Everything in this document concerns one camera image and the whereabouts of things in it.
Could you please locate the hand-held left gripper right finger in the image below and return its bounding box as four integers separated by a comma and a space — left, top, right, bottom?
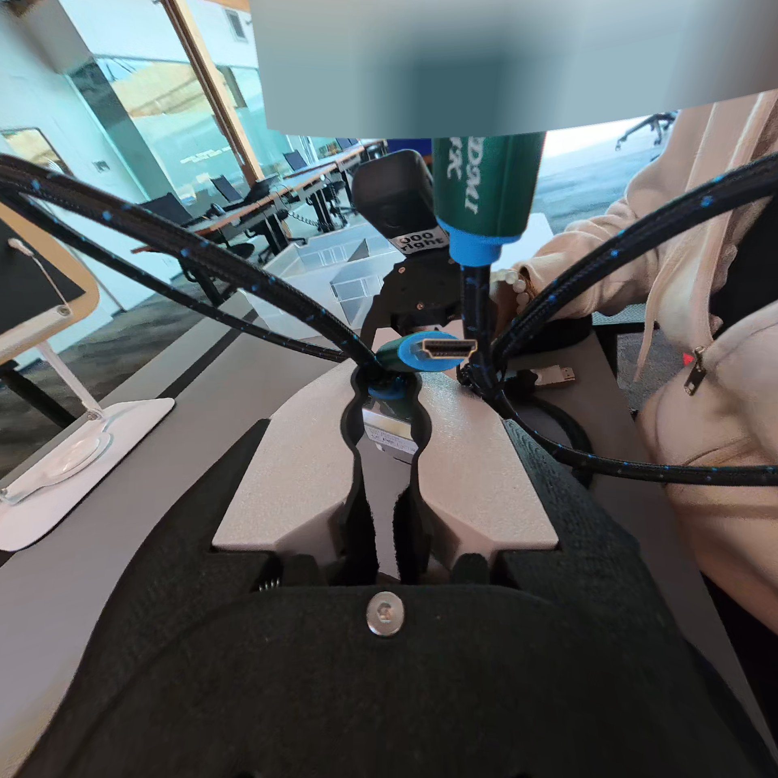
394, 372, 560, 583

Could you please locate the grey desk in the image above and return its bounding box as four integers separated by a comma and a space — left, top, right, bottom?
0, 292, 751, 778

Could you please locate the person's right hand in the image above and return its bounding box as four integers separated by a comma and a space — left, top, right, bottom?
490, 275, 524, 333

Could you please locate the black panel with wooden frame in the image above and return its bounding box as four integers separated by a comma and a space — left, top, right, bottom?
0, 203, 101, 368

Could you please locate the white metal panel stand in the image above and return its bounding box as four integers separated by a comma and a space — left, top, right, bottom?
0, 237, 177, 551

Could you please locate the black office chair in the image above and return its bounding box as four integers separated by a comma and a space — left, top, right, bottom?
614, 111, 679, 153
209, 175, 286, 214
141, 192, 256, 263

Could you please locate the clear plastic bin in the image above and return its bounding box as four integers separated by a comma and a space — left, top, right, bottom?
240, 213, 555, 342

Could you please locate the white bead bracelet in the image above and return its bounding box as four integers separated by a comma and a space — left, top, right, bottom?
495, 267, 536, 317

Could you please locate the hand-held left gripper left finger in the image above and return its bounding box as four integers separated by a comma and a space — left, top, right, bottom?
212, 363, 379, 583

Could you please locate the person's right forearm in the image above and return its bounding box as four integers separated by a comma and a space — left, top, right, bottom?
511, 176, 688, 323

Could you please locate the black braided green-plug HDMI cable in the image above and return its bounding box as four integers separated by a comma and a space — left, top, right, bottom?
0, 152, 479, 405
430, 130, 778, 487

